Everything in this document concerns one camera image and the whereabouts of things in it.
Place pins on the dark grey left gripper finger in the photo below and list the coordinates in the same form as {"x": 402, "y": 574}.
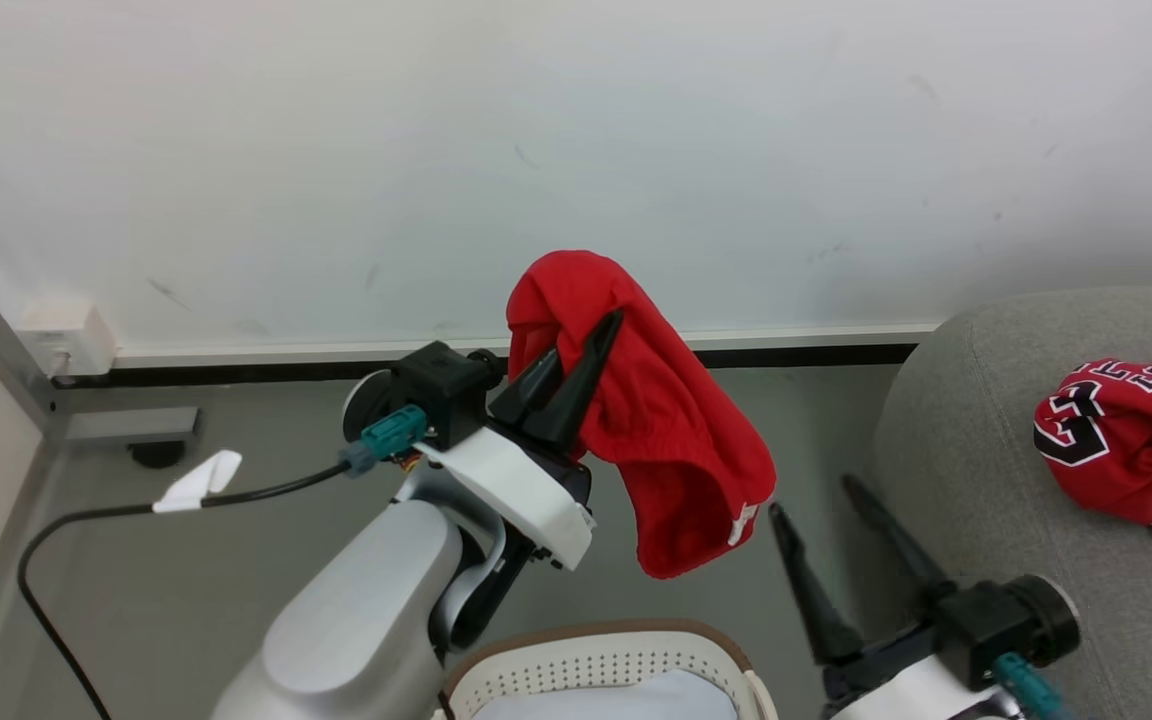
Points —
{"x": 534, "y": 385}
{"x": 576, "y": 395}

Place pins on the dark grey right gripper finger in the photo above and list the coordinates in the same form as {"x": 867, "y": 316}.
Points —
{"x": 896, "y": 535}
{"x": 814, "y": 600}

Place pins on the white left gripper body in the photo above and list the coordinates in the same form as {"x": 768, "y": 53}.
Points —
{"x": 516, "y": 480}

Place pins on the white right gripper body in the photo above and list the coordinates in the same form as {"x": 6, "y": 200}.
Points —
{"x": 911, "y": 695}

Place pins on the red shorts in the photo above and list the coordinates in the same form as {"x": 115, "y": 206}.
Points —
{"x": 666, "y": 430}

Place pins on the red basketball jersey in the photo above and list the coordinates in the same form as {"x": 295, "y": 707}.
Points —
{"x": 1126, "y": 450}

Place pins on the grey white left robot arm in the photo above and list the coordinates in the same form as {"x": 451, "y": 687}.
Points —
{"x": 366, "y": 620}

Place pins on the grey fabric sofa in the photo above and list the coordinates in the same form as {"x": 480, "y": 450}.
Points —
{"x": 976, "y": 470}

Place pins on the white perforated laundry basket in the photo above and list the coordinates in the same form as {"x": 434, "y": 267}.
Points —
{"x": 596, "y": 662}

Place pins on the white baseboard strip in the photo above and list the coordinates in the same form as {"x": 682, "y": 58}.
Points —
{"x": 336, "y": 352}

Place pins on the white garment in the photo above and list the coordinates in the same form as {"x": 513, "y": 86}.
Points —
{"x": 606, "y": 698}

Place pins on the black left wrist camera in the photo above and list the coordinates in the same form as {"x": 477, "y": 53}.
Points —
{"x": 446, "y": 385}

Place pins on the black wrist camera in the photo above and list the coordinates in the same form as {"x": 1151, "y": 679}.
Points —
{"x": 991, "y": 620}
{"x": 446, "y": 385}

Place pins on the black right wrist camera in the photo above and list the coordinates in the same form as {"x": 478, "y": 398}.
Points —
{"x": 991, "y": 620}

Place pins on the teal right camera connector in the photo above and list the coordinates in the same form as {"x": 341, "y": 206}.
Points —
{"x": 1031, "y": 690}

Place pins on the teal camera connector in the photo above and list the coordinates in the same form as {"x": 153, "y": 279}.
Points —
{"x": 1031, "y": 690}
{"x": 388, "y": 435}

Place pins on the teal left camera connector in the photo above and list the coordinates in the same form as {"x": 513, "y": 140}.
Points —
{"x": 388, "y": 435}

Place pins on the black frame foot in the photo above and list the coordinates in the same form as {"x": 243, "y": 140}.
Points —
{"x": 157, "y": 455}

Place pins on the white wall socket box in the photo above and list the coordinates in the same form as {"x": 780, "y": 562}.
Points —
{"x": 71, "y": 335}

